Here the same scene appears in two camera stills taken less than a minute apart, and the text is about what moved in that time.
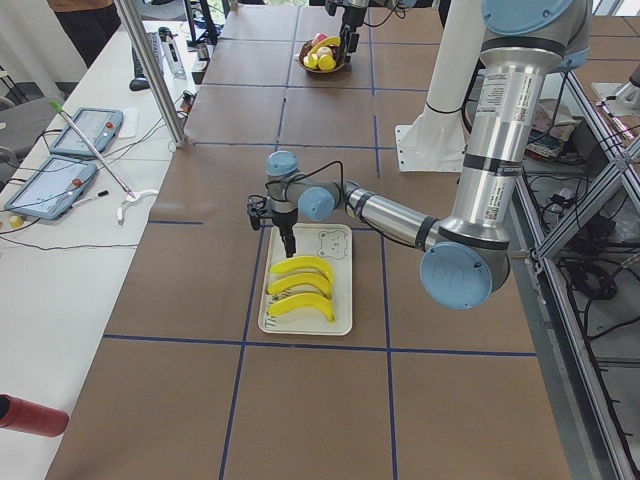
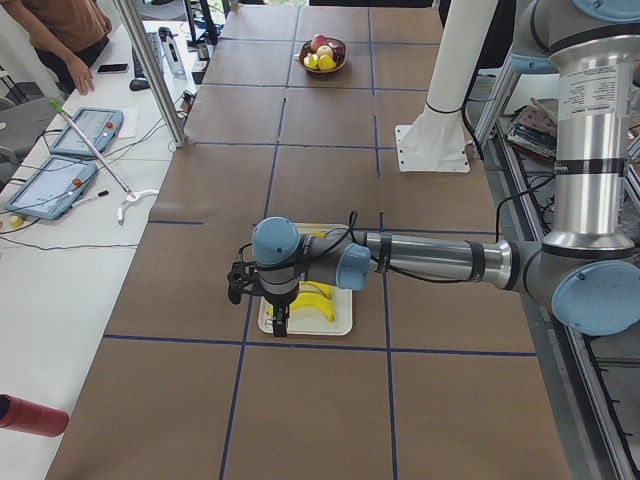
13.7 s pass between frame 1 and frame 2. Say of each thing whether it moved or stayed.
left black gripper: moved
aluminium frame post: stayed
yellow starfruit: stayed
